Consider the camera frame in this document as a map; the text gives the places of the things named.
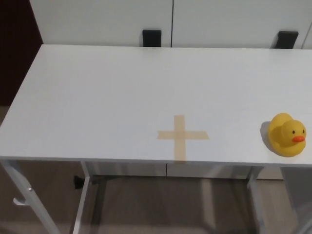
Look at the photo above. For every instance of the yellow rubber duck toy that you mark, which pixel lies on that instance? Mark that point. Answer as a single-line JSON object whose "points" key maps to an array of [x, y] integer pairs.
{"points": [[280, 136]]}

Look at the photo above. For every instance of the white desk crossbar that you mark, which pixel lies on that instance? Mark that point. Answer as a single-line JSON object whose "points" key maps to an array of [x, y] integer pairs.
{"points": [[170, 180]]}

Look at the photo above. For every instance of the black desk foot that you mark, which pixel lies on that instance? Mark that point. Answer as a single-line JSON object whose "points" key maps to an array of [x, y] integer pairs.
{"points": [[78, 182]]}

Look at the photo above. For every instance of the white desk leg with hook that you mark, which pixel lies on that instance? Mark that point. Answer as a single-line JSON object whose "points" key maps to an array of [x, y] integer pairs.
{"points": [[31, 202]]}

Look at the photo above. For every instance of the white cabinet panel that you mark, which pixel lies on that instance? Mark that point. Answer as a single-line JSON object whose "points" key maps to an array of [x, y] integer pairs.
{"points": [[102, 22], [231, 22]]}

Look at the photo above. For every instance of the dark maroon door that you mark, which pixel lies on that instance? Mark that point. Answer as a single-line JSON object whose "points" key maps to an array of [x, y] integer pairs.
{"points": [[17, 48]]}

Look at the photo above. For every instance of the black cabinet bracket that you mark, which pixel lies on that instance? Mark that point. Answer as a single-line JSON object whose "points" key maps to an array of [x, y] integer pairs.
{"points": [[287, 40], [152, 38]]}

